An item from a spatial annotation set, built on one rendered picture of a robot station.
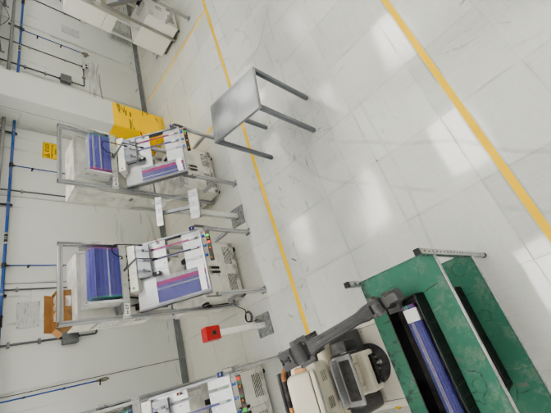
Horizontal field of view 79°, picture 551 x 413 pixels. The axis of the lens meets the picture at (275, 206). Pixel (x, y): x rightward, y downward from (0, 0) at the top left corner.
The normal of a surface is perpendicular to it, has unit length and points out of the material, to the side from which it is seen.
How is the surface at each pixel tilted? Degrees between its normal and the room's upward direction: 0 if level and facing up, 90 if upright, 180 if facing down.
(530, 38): 0
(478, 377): 0
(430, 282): 0
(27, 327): 90
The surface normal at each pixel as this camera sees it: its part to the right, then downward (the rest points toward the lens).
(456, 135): -0.71, -0.11
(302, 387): -0.09, -0.42
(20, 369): 0.65, -0.50
